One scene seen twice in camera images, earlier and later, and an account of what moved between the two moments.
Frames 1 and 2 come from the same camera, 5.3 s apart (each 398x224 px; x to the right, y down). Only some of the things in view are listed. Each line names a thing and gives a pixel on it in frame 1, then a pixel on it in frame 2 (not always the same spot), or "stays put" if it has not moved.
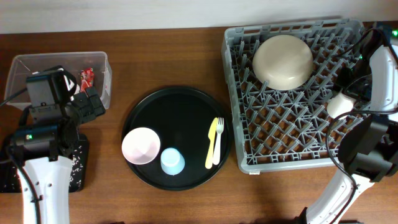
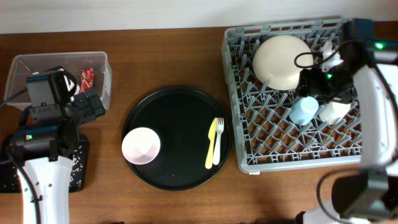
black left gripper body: x=89 y=109 stays put
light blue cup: x=172 y=161 -> x=303 y=110
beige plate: x=283 y=62 stays put
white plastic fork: x=219 y=127 stays put
